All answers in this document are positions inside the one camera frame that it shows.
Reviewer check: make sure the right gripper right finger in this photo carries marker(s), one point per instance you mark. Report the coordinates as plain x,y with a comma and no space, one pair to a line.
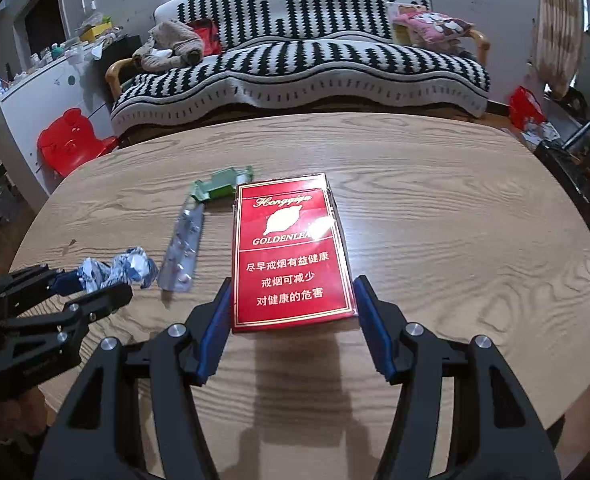
496,432

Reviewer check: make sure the white cabinet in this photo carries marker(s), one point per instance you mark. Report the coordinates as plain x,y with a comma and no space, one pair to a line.
74,80

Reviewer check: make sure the red bear plastic chair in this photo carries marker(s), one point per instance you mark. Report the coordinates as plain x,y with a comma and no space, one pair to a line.
70,141

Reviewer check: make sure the person's left hand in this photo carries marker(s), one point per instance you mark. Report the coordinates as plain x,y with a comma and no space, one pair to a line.
28,414

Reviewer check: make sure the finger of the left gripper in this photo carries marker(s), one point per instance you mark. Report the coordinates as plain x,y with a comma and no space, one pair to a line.
79,312
40,277

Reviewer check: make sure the red backpack on sofa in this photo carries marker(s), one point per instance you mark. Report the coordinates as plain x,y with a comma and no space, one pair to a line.
207,30

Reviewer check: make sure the yellow box on cabinet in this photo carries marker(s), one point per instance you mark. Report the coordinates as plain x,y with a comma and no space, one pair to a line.
95,32

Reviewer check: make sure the blue white wrapper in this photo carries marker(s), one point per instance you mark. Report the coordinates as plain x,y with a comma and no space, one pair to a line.
133,266

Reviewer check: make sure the black white striped sofa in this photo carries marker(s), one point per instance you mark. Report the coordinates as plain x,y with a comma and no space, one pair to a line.
283,54

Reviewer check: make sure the red bag on floor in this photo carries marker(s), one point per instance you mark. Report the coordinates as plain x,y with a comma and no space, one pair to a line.
524,109

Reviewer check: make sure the green toy car shell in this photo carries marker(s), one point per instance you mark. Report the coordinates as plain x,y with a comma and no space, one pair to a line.
221,184

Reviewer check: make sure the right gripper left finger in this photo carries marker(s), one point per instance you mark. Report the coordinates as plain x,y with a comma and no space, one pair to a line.
98,432

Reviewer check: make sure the red cigarette box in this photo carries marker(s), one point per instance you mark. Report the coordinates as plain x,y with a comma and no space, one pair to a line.
289,259

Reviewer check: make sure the striped beige curtain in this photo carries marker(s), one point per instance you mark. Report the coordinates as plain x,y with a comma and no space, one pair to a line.
558,43

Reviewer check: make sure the silver pill blister pack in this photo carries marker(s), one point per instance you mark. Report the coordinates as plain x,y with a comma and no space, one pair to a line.
178,268

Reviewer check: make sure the beige clothing pile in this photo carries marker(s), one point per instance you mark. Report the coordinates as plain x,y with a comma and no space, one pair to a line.
171,44

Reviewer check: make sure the pink cartoon pillow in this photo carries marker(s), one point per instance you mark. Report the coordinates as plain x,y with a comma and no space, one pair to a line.
415,25

